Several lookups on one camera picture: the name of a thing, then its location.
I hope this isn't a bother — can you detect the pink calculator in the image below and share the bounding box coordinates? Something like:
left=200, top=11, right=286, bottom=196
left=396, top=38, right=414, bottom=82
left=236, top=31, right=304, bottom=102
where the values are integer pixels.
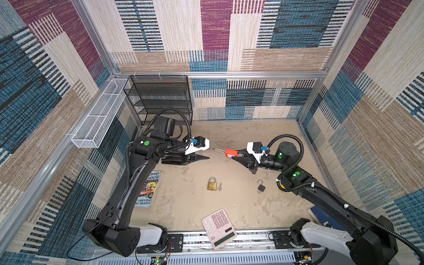
left=202, top=209, right=237, bottom=250

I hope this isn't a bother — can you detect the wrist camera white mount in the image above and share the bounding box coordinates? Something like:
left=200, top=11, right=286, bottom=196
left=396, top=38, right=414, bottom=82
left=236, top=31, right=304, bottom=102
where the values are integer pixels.
left=246, top=142, right=269, bottom=163
left=184, top=136, right=210, bottom=155

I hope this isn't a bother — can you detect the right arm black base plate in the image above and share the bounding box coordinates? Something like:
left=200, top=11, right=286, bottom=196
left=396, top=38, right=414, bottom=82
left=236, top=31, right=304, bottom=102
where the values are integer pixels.
left=268, top=230, right=310, bottom=250

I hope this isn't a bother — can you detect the dark blue hardcover book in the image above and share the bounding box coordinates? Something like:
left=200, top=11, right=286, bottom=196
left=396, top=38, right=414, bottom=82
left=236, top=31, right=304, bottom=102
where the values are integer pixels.
left=310, top=206, right=344, bottom=231

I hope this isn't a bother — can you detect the small black padlock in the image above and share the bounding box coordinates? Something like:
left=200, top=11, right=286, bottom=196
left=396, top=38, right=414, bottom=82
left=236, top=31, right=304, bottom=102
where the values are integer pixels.
left=257, top=180, right=266, bottom=193

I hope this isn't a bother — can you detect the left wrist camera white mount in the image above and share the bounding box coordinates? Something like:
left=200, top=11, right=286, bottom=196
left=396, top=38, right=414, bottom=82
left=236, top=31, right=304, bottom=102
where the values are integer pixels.
left=184, top=136, right=210, bottom=155

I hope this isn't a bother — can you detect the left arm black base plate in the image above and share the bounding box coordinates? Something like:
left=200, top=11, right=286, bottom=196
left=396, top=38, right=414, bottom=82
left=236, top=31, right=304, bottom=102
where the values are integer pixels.
left=136, top=234, right=184, bottom=254

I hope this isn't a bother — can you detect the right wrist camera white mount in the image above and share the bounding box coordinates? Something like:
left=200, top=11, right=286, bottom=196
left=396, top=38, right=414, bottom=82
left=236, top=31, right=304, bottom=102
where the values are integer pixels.
left=246, top=142, right=269, bottom=163

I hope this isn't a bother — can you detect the treehouse paperback book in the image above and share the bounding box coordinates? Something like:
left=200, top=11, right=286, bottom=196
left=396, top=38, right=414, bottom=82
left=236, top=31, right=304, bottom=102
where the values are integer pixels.
left=135, top=171, right=162, bottom=208

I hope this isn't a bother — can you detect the brass padlock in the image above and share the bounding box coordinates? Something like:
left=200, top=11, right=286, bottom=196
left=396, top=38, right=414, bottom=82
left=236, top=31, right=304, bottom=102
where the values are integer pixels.
left=207, top=177, right=218, bottom=191

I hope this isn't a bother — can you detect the black stapler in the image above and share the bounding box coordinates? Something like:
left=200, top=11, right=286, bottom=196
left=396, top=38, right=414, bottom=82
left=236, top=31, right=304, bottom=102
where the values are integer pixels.
left=161, top=156, right=185, bottom=166

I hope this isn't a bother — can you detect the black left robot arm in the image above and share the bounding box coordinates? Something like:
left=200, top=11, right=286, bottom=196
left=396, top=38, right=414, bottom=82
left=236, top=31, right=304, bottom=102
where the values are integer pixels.
left=82, top=108, right=209, bottom=257

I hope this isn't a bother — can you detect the white wire mesh basket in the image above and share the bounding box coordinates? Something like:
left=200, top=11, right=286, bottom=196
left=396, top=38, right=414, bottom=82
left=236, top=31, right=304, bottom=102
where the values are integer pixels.
left=71, top=78, right=127, bottom=149

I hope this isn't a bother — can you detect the red safety padlock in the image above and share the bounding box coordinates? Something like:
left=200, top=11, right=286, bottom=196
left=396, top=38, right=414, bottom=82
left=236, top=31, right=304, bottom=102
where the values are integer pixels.
left=213, top=148, right=238, bottom=158

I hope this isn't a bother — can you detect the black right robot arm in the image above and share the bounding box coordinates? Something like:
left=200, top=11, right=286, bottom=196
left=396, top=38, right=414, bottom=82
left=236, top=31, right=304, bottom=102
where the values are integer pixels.
left=232, top=134, right=424, bottom=265

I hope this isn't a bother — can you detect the black wire shelf rack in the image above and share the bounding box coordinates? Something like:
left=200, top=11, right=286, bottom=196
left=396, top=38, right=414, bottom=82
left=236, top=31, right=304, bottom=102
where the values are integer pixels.
left=123, top=75, right=193, bottom=125

